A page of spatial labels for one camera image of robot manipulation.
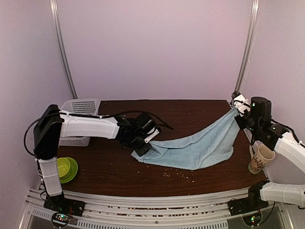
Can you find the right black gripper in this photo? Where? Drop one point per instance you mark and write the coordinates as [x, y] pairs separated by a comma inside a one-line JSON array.
[[240, 124]]

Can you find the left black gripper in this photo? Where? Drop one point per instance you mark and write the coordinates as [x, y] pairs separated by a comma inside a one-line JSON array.
[[140, 151]]

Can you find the light blue towel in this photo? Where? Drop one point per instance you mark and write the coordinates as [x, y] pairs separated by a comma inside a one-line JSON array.
[[210, 146]]

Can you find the white perforated plastic basket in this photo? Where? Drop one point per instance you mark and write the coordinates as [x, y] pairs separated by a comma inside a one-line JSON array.
[[79, 106]]

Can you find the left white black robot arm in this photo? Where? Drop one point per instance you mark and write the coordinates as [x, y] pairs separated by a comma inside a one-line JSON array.
[[54, 124]]

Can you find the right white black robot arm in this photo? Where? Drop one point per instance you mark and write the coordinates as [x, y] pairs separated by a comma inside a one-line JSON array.
[[293, 149]]

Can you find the patterned paper cup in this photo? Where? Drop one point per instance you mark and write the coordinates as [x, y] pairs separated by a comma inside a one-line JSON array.
[[260, 158]]

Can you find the green plate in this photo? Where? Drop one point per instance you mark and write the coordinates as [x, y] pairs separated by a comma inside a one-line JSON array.
[[72, 173]]

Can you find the green bowl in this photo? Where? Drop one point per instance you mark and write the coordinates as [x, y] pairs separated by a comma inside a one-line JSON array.
[[64, 166]]

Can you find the right round circuit board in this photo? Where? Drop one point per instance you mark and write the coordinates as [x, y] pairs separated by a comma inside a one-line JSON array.
[[252, 220]]

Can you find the round circuit board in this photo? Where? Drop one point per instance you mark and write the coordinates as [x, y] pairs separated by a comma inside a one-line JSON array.
[[252, 220], [60, 219]]

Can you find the left round circuit board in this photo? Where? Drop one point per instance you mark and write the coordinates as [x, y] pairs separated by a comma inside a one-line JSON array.
[[60, 219]]

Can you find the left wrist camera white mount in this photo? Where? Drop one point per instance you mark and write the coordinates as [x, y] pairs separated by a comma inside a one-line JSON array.
[[153, 133]]

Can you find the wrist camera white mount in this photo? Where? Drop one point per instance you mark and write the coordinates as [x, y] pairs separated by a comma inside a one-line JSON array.
[[153, 133], [241, 104]]

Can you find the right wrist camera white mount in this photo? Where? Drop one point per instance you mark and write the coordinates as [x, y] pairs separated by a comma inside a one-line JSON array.
[[241, 104]]

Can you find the right aluminium corner post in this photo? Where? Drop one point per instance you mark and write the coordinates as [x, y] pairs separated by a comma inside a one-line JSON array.
[[249, 45]]

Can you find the aluminium corner post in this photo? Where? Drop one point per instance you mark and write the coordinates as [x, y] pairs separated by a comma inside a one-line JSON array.
[[249, 45], [63, 55]]

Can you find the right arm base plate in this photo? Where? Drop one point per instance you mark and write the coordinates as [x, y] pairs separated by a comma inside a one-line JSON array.
[[244, 205]]

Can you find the aluminium front rail frame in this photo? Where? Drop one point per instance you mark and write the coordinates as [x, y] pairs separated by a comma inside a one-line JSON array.
[[206, 211]]

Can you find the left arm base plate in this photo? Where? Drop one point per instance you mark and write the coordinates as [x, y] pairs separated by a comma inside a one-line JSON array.
[[65, 205]]

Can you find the left aluminium corner post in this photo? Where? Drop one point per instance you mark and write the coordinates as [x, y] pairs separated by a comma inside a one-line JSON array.
[[63, 55]]

